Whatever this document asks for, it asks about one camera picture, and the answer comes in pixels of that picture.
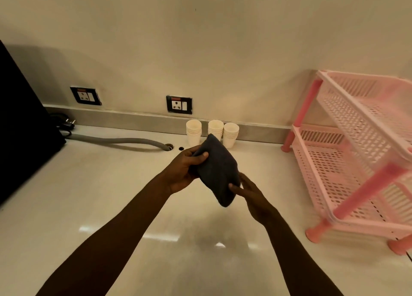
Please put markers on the person's right thumb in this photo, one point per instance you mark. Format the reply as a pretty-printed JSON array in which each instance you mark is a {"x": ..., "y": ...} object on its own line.
[{"x": 237, "y": 189}]

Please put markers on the person's left forearm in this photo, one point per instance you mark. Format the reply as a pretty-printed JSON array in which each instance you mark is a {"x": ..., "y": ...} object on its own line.
[{"x": 106, "y": 244}]

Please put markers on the person's right hand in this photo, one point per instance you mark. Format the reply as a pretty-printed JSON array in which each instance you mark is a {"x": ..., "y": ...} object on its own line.
[{"x": 256, "y": 197}]

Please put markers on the person's left hand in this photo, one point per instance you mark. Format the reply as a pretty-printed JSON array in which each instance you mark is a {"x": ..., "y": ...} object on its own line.
[{"x": 178, "y": 173}]

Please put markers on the black wall socket plate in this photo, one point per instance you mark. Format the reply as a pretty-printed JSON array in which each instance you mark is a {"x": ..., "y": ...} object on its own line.
[
  {"x": 85, "y": 95},
  {"x": 179, "y": 104}
]

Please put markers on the person's right forearm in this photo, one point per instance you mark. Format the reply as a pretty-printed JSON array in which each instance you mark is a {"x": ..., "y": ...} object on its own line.
[{"x": 297, "y": 257}]

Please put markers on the dark grey cloth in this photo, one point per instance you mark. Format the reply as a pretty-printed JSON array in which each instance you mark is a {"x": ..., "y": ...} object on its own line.
[{"x": 219, "y": 172}]

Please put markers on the person's left thumb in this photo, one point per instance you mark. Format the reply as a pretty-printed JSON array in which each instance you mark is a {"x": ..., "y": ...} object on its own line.
[{"x": 199, "y": 159}]

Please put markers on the pink plastic two-tier rack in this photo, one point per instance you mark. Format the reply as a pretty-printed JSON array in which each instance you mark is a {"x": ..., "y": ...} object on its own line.
[{"x": 354, "y": 157}]

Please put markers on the stack of white paper cups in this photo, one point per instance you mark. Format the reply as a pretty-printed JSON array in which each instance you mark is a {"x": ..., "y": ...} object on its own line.
[
  {"x": 193, "y": 132},
  {"x": 230, "y": 135},
  {"x": 216, "y": 130}
]

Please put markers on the black appliance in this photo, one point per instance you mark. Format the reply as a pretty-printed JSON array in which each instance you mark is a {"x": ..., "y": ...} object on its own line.
[{"x": 22, "y": 125}]

